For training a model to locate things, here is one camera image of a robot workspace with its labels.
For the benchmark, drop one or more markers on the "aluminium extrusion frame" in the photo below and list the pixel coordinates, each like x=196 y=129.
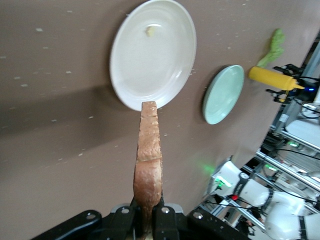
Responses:
x=295 y=138

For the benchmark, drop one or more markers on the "brown bread slice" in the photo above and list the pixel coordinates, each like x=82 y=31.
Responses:
x=148 y=155

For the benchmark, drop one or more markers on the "mint green plate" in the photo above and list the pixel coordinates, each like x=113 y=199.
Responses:
x=225 y=93

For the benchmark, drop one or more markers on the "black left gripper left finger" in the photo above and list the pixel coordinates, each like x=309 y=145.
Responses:
x=100 y=227

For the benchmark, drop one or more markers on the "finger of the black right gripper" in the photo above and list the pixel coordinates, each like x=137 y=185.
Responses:
x=272 y=93

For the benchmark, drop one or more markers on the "green lettuce leaf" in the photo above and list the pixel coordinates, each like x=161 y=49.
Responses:
x=273 y=47

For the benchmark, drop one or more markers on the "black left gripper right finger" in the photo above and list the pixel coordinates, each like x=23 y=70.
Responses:
x=170 y=225

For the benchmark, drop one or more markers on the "yellow mustard squeeze bottle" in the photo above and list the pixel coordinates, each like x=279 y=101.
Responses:
x=270 y=78

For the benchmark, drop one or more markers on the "small yellowish bread crumb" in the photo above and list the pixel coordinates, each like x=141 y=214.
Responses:
x=150 y=30

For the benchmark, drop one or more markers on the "beige plate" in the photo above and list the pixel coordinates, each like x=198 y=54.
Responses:
x=155 y=65

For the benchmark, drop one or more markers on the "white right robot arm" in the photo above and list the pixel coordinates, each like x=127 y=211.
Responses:
x=252 y=190

